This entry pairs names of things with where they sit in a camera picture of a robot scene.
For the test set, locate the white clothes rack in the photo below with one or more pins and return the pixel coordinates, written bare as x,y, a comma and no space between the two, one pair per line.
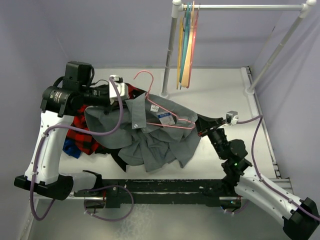
237,35

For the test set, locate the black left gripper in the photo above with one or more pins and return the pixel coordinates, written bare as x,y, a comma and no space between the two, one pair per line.
108,104

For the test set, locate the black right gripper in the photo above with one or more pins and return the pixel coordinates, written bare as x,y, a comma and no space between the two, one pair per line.
203,123

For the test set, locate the red black plaid shirt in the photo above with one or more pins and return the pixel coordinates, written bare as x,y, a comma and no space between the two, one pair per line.
85,142

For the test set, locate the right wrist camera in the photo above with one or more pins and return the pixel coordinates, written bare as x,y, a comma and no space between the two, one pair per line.
231,118

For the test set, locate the teal hanger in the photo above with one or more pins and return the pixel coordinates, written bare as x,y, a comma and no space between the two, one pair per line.
187,17

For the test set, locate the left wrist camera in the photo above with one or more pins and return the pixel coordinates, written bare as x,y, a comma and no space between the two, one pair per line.
117,87

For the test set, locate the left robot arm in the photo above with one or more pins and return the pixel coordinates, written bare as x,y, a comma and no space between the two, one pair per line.
60,104

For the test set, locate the grey button-up shirt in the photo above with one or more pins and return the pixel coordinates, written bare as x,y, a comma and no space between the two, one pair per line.
145,141

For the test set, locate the white blue hang tag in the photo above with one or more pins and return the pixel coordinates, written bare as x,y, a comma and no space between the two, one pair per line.
166,118

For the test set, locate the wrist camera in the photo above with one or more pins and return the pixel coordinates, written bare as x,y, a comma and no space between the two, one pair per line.
231,118
117,87

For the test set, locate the blue garment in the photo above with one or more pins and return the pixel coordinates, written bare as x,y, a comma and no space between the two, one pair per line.
70,148

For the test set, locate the yellow hanger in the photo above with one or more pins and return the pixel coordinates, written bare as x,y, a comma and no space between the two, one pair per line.
179,53

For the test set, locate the pink plastic hanger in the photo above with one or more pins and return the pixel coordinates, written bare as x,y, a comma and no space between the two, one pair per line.
194,36

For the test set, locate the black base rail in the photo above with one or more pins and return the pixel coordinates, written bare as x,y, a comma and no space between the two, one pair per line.
208,192

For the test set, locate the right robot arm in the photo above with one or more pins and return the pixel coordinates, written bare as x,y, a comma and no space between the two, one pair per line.
299,217

